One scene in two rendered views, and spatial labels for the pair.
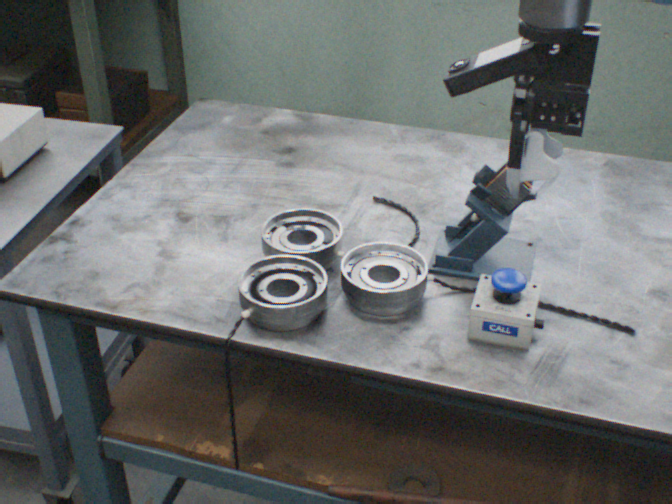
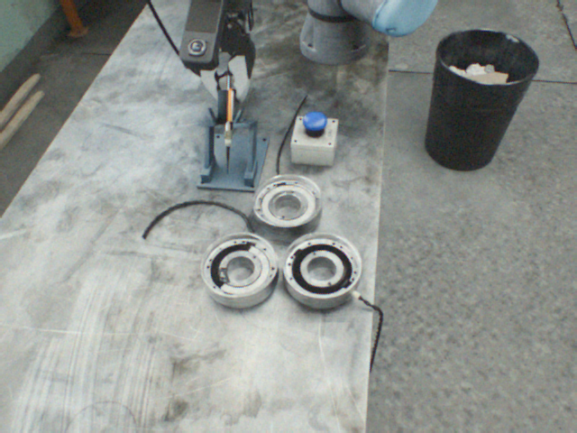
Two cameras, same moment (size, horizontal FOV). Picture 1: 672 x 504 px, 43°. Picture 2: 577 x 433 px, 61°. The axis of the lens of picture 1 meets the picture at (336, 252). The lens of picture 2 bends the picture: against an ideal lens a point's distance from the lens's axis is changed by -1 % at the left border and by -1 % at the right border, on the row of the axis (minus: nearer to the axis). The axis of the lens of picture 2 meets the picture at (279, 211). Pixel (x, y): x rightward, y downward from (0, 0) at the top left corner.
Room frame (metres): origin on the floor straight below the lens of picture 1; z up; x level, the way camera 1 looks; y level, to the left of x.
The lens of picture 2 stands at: (0.89, 0.43, 1.39)
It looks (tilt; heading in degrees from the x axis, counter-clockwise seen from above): 50 degrees down; 265
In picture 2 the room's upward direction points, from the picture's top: 4 degrees counter-clockwise
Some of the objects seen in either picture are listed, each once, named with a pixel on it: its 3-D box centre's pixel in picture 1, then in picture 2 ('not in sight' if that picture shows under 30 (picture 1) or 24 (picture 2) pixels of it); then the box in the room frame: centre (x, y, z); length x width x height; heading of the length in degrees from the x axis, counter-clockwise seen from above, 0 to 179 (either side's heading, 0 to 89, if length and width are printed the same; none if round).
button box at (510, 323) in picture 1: (509, 311); (315, 138); (0.77, -0.20, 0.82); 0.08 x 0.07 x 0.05; 72
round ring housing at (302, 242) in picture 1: (302, 242); (241, 271); (0.92, 0.04, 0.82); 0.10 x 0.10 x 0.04
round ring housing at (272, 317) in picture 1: (283, 293); (321, 271); (0.81, 0.06, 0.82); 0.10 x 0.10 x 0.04
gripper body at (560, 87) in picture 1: (551, 75); (220, 3); (0.90, -0.24, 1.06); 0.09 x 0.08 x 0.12; 73
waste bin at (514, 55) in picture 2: not in sight; (471, 105); (0.05, -0.94, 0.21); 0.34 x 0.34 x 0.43
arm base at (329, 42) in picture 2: not in sight; (335, 23); (0.67, -0.51, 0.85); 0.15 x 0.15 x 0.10
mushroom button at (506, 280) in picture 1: (507, 292); (315, 129); (0.78, -0.19, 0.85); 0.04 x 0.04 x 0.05
